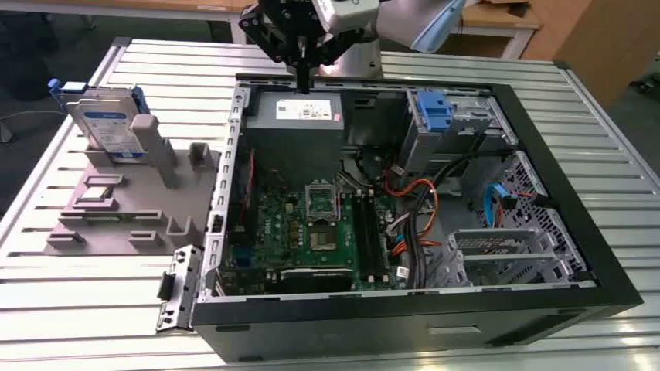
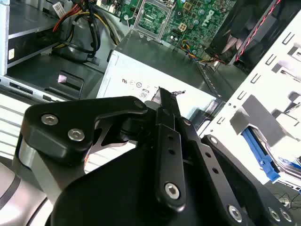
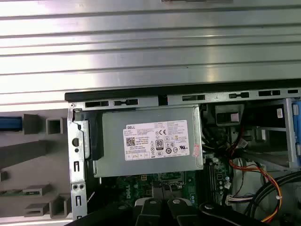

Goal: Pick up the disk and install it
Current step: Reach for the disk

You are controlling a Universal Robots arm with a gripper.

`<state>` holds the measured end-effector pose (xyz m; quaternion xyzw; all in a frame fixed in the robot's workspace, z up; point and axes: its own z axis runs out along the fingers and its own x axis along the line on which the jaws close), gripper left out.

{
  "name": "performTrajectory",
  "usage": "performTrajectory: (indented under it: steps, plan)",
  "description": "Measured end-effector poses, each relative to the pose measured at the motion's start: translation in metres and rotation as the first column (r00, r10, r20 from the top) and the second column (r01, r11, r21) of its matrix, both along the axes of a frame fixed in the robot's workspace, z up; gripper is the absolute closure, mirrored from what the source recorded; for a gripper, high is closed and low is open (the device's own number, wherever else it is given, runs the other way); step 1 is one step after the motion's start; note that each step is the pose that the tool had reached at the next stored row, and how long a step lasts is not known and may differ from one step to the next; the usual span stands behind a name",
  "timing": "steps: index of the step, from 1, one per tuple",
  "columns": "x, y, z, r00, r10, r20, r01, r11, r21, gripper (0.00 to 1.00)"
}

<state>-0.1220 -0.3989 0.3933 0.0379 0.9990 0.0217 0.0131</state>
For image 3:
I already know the grey parts rack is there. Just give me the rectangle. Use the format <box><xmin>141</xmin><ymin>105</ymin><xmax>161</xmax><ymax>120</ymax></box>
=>
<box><xmin>0</xmin><ymin>113</ymin><xmax>72</xmax><ymax>218</ymax></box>

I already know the metal socket cover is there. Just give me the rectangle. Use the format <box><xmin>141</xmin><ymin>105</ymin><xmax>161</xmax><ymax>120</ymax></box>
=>
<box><xmin>158</xmin><ymin>172</ymin><xmax>185</xmax><ymax>191</ymax></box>

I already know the blue plastic drive latch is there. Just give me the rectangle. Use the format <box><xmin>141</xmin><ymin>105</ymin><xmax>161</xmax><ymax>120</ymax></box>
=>
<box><xmin>291</xmin><ymin>100</ymin><xmax>301</xmax><ymax>163</ymax></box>

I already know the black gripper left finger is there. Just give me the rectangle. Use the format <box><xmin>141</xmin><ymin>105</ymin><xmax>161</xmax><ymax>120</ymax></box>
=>
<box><xmin>69</xmin><ymin>197</ymin><xmax>165</xmax><ymax>226</ymax></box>

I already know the black PC case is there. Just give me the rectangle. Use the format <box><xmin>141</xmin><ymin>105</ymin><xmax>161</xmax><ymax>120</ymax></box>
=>
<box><xmin>64</xmin><ymin>88</ymin><xmax>301</xmax><ymax>226</ymax></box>

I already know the grey optical drive cage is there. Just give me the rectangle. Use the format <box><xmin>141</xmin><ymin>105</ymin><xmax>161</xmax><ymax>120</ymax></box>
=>
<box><xmin>244</xmin><ymin>97</ymin><xmax>301</xmax><ymax>172</ymax></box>

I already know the black cable bundle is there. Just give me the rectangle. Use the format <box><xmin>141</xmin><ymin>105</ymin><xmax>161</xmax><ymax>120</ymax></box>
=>
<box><xmin>249</xmin><ymin>174</ymin><xmax>301</xmax><ymax>226</ymax></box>

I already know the black RAM slot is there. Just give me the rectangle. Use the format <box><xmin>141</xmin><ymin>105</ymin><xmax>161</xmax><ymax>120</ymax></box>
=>
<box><xmin>211</xmin><ymin>162</ymin><xmax>221</xmax><ymax>203</ymax></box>
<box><xmin>203</xmin><ymin>162</ymin><xmax>212</xmax><ymax>203</ymax></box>

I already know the green motherboard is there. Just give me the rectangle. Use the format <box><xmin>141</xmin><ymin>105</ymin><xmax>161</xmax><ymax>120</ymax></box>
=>
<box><xmin>101</xmin><ymin>157</ymin><xmax>236</xmax><ymax>212</ymax></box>

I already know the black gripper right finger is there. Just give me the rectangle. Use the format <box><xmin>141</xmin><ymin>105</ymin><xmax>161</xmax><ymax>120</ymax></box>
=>
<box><xmin>167</xmin><ymin>198</ymin><xmax>271</xmax><ymax>226</ymax></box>

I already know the orange red wire bundle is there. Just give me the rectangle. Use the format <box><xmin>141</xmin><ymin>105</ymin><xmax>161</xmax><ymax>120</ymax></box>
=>
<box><xmin>224</xmin><ymin>138</ymin><xmax>283</xmax><ymax>223</ymax></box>

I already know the grey power supply unit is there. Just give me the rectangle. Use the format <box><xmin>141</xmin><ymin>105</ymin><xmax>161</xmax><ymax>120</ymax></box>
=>
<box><xmin>93</xmin><ymin>105</ymin><xmax>204</xmax><ymax>178</ymax></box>

